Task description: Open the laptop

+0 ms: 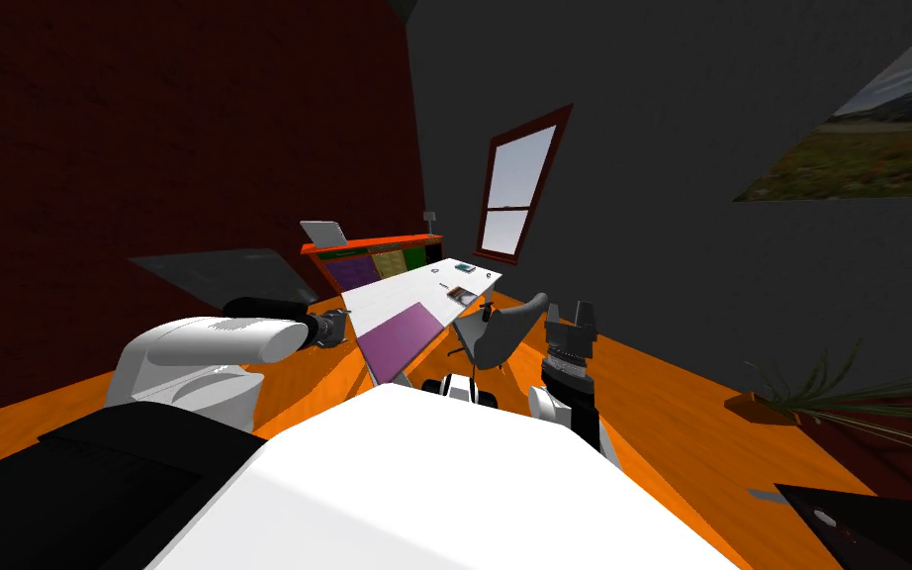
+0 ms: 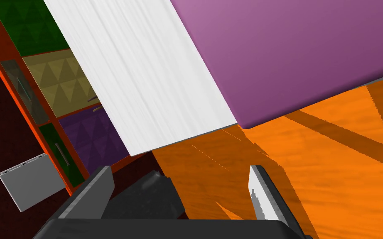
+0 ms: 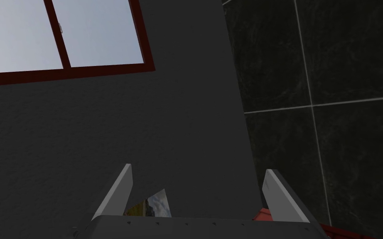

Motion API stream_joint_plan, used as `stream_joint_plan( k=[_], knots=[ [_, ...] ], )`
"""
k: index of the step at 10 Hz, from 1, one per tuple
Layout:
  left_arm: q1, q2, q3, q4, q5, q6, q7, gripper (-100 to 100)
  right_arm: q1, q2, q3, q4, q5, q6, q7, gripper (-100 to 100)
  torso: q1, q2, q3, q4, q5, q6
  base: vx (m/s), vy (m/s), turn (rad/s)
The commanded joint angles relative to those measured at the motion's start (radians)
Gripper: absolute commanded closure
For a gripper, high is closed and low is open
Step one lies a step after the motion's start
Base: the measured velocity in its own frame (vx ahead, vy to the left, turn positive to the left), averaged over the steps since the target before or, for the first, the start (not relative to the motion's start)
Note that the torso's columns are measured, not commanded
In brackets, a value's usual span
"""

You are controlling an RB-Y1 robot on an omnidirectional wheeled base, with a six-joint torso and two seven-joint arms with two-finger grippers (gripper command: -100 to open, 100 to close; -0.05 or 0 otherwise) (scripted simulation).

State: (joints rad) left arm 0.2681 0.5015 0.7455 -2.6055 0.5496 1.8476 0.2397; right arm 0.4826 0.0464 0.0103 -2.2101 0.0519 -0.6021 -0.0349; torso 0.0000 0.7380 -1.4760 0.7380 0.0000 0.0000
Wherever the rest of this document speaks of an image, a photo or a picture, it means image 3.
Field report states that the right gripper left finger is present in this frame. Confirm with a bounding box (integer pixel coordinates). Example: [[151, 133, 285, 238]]
[[91, 163, 134, 222]]

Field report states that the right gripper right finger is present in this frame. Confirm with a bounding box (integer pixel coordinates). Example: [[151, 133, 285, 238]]
[[261, 169, 319, 229]]

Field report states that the landscape picture on wall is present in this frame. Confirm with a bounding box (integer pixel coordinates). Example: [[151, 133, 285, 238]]
[[123, 188, 172, 218]]

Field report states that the red furniture edge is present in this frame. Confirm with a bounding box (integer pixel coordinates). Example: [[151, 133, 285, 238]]
[[253, 207, 375, 239]]

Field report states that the red framed window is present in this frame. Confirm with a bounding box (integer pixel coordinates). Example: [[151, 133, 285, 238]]
[[0, 0, 156, 88]]

